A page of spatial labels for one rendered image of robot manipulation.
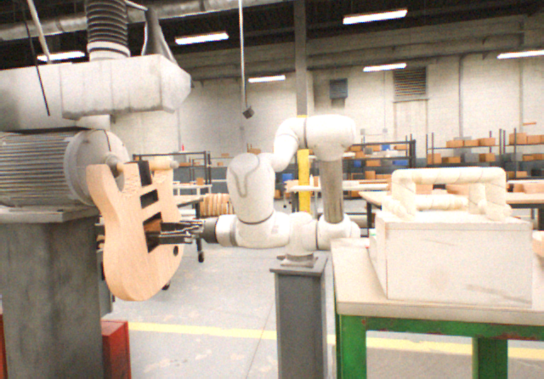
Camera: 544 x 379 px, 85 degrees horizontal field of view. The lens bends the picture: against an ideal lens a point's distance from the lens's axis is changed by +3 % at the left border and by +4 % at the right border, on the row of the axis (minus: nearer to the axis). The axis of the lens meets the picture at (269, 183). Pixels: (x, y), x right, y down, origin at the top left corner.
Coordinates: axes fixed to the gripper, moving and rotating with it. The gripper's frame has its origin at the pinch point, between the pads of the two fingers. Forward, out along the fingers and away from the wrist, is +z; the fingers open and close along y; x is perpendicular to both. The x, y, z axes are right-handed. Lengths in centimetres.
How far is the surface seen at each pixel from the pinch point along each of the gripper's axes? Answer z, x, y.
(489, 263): -83, -2, -15
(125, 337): 32, -52, 16
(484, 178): -83, 15, -11
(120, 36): 4, 57, 5
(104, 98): 5.6, 39.3, -4.1
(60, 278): 33.8, -14.2, -3.6
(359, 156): -127, -57, 547
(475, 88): -596, 84, 1134
